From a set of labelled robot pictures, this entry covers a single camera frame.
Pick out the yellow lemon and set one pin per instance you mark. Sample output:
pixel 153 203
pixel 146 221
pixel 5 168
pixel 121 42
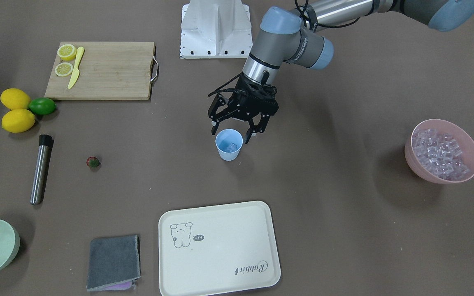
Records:
pixel 18 120
pixel 14 98

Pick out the wooden cutting board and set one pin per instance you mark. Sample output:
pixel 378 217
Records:
pixel 108 71

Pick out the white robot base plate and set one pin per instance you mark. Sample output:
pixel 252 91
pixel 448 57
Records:
pixel 215 29

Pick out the grey folded cloth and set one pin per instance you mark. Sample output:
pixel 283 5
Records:
pixel 114 263

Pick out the clear ice cube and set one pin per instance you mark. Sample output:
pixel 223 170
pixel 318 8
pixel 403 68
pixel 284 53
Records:
pixel 232 147

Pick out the yellow plastic knife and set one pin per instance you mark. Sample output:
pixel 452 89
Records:
pixel 76 72

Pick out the yellow lemon upper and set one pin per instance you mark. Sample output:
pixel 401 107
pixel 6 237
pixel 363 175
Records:
pixel 14 98

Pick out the cream rabbit serving tray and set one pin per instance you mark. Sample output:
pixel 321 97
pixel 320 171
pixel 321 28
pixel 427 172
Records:
pixel 217 249

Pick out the yellow lemon lower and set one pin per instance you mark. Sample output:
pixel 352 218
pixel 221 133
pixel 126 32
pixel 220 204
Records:
pixel 18 120

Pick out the red strawberry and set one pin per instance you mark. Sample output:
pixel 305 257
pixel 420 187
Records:
pixel 92 162

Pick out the green lime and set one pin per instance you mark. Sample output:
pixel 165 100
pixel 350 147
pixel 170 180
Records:
pixel 42 106

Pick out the lemon slice lower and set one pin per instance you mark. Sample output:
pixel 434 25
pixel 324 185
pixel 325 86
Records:
pixel 63 69

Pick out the pink bowl of ice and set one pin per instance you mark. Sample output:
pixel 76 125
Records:
pixel 440 152

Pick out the lemon slice upper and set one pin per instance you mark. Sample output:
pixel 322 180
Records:
pixel 67 52

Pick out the steel muddler black tip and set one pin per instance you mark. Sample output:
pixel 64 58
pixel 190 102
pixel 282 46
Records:
pixel 41 169

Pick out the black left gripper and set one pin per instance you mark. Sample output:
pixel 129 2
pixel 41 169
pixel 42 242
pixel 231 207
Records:
pixel 242 103

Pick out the light blue cup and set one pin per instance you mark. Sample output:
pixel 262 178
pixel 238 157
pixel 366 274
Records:
pixel 229 142

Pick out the lemon slice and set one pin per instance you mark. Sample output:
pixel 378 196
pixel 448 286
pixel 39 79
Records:
pixel 67 52
pixel 63 69

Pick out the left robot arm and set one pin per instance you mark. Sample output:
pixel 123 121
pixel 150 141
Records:
pixel 292 37

